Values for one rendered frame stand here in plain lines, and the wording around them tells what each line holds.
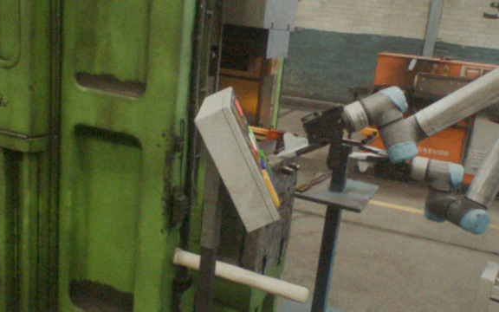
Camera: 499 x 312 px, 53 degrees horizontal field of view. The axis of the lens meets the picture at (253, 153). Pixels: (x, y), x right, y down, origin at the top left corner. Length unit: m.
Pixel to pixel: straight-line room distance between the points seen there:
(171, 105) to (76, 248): 0.67
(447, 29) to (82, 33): 8.02
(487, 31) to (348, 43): 2.27
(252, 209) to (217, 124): 0.21
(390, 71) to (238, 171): 4.24
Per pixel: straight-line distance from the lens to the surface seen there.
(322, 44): 9.41
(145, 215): 1.60
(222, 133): 1.06
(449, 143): 5.29
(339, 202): 2.09
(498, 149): 1.64
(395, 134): 1.34
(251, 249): 1.78
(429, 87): 5.07
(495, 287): 1.54
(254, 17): 1.63
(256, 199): 1.10
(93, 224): 1.82
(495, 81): 1.42
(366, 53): 9.30
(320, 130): 1.32
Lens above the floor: 1.36
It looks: 14 degrees down
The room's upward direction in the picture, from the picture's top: 6 degrees clockwise
